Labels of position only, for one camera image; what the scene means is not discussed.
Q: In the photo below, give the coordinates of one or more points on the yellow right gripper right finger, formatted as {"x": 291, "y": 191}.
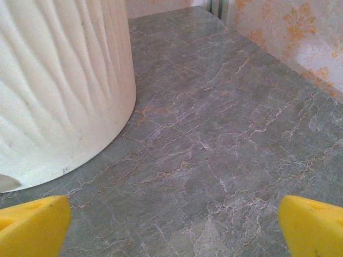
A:
{"x": 313, "y": 230}

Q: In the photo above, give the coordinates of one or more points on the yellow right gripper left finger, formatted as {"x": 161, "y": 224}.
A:
{"x": 32, "y": 227}

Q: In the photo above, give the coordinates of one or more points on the white ribbed plastic bin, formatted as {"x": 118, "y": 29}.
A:
{"x": 67, "y": 80}

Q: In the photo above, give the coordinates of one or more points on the aluminium frame post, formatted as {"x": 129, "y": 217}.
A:
{"x": 217, "y": 8}

